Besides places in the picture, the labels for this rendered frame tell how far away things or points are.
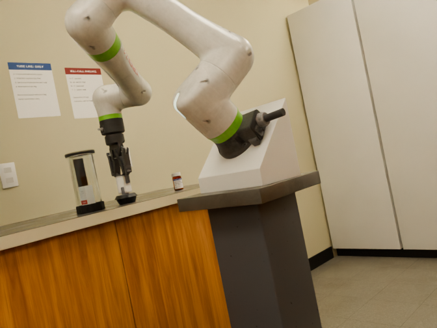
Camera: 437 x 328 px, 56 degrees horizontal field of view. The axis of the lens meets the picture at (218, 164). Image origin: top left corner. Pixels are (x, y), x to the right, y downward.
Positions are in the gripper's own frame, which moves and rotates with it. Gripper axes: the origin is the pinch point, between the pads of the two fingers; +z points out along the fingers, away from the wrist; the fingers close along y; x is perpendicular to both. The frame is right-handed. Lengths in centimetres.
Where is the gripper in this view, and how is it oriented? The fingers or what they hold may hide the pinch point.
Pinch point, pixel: (123, 184)
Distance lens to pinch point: 167.7
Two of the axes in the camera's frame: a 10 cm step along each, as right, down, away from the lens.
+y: 6.9, -1.4, -7.1
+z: 2.0, 9.8, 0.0
